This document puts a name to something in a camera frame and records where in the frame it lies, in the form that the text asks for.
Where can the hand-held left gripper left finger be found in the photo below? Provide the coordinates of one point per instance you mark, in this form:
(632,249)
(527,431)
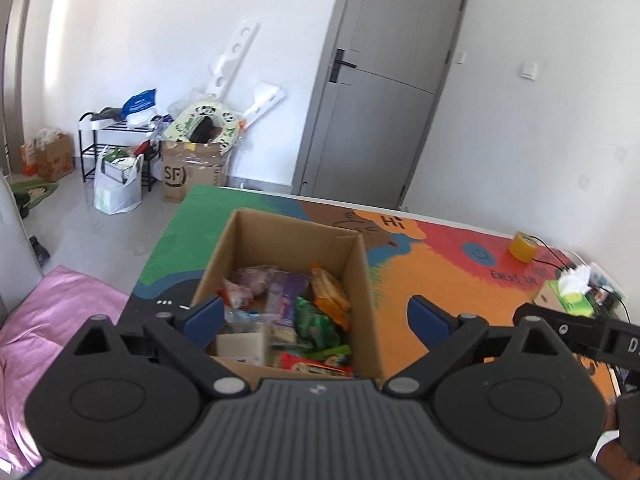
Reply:
(202,321)

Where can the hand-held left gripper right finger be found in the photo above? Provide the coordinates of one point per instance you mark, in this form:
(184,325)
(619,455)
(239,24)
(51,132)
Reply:
(427,321)

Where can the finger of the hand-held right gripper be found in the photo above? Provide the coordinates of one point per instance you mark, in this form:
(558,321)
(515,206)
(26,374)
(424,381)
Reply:
(575,332)

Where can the blue crinkled snack packet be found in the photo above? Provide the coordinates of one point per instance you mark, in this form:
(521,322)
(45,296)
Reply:
(242,321)

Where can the bright green snack packet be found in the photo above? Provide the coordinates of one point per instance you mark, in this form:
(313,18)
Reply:
(332,352)

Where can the orange snack packet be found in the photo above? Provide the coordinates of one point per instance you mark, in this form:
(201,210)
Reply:
(330,295)

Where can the brown cardboard box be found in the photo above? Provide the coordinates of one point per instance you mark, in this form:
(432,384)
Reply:
(280,242)

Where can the dark green snack packet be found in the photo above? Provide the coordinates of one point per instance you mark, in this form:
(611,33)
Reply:
(315,322)

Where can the red snack packet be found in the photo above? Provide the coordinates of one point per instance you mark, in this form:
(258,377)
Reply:
(312,366)

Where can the person's right forearm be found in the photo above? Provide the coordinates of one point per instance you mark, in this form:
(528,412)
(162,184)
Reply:
(607,425)

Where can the green tissue box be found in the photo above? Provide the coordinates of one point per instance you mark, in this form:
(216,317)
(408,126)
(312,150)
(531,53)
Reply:
(565,300)

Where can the colourful printed table mat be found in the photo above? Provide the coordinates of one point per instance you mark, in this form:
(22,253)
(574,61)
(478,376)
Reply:
(440,270)

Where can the white power strip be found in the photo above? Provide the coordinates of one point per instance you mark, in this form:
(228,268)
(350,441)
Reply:
(607,285)

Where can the yellow tape roll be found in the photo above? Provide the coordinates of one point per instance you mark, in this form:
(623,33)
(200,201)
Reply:
(522,249)

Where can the taped printed cardboard box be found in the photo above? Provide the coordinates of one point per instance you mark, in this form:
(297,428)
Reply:
(195,175)

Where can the pink blanket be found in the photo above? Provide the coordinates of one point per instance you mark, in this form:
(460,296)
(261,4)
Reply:
(55,320)

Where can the white plastic bag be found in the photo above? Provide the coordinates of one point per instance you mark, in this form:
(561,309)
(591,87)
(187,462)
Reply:
(115,192)

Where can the black shoe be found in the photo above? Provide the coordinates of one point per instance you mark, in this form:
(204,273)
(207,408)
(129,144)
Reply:
(40,252)

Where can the white furniture panel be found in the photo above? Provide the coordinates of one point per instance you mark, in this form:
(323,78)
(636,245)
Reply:
(15,240)

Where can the black shoe rack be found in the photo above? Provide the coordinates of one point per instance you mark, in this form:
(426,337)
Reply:
(82,152)

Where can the green floor rug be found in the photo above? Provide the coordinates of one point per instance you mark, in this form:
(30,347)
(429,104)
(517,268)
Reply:
(40,192)

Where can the small orange print carton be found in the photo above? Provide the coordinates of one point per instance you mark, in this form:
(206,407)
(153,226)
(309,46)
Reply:
(52,157)

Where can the blue and white bag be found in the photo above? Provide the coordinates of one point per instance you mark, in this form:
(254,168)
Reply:
(140,105)

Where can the grey door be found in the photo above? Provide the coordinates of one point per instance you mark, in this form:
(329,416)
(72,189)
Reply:
(380,100)

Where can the short white foam piece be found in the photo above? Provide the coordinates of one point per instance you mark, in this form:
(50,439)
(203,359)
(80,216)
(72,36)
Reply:
(265,102)

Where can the long white foam board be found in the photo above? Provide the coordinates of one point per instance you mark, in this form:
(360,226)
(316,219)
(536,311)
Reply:
(235,55)

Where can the white light switch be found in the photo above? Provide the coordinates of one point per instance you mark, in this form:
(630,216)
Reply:
(528,70)

